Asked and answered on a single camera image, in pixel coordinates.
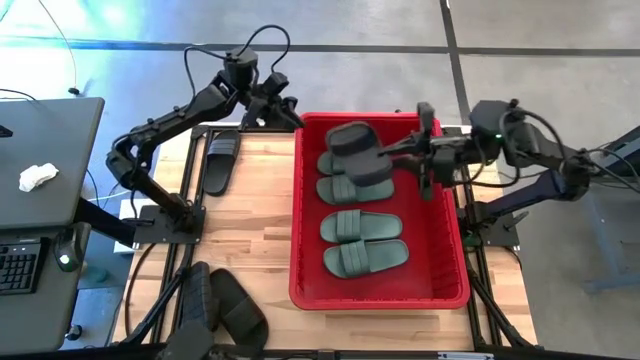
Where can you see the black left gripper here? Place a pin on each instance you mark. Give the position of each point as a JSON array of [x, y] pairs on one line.
[[274, 90]]

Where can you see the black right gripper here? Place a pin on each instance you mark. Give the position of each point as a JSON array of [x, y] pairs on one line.
[[447, 157]]

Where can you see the black rubber slide sandal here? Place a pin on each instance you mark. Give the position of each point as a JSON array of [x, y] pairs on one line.
[[222, 165], [357, 150], [199, 292], [240, 312]]

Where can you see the green rubber slide sandal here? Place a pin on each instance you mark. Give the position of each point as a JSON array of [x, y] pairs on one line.
[[365, 258], [350, 191], [327, 165], [360, 226]]

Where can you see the red plastic bin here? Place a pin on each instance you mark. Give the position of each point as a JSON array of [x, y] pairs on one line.
[[430, 260]]

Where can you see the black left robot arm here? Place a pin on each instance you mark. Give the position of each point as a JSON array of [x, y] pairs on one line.
[[195, 107]]

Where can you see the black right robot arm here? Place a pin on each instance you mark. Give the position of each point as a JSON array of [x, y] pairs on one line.
[[535, 145]]

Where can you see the small green plug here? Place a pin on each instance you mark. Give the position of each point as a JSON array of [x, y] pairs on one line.
[[471, 242]]

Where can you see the white box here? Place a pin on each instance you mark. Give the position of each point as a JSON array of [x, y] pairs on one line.
[[127, 210]]

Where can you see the black desk support bar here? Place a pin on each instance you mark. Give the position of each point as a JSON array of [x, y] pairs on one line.
[[105, 222]]

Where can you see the grey desk top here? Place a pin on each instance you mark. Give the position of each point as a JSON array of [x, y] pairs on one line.
[[50, 140]]

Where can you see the grey metal stand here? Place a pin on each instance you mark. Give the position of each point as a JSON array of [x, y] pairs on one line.
[[610, 285]]

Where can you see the black mouse with light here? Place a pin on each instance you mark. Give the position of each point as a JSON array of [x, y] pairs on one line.
[[70, 247]]

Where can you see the white crumpled tissue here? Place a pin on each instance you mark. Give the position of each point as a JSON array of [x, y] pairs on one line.
[[37, 176]]

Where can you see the black caster wheel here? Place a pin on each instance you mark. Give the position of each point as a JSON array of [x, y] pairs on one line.
[[74, 332]]

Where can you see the black keyboard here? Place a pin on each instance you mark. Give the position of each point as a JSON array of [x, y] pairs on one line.
[[20, 267]]

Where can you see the grey keyboard shelf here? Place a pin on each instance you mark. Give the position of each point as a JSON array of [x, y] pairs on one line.
[[35, 320]]

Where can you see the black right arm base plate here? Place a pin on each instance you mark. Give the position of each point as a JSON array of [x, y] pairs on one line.
[[500, 235]]

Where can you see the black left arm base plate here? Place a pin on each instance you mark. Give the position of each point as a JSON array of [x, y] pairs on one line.
[[150, 227]]

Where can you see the black aluminium table frame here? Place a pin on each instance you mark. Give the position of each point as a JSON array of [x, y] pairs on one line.
[[480, 310]]

